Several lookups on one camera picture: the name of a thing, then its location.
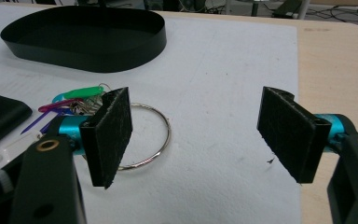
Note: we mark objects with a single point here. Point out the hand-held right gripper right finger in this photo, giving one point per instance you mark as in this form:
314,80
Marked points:
289,137

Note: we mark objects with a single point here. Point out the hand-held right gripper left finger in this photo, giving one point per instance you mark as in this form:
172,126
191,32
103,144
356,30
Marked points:
112,137

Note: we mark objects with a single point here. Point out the cluster of small metal rings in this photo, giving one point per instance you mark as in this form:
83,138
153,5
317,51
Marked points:
88,105

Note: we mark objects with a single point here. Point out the green plastic key tag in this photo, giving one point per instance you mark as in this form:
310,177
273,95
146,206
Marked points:
84,92

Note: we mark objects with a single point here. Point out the magenta plastic key tag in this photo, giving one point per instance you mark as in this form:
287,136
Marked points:
56,105

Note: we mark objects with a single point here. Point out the light blue plastic key tag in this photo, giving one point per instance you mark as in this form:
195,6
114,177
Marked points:
57,99

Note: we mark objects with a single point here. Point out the purple plastic key tag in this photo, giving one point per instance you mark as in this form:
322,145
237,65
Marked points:
35,122

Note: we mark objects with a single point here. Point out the black oval tray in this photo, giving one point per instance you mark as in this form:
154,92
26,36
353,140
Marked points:
84,59

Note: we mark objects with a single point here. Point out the white plastic key tag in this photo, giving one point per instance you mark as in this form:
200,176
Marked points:
9,152

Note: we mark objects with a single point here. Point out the black leather wallet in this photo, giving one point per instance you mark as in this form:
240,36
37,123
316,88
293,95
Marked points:
0,118

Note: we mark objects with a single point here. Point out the white foam mat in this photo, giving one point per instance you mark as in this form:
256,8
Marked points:
214,93

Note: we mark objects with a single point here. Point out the white metal table leg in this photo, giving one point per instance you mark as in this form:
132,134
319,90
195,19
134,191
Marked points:
304,7

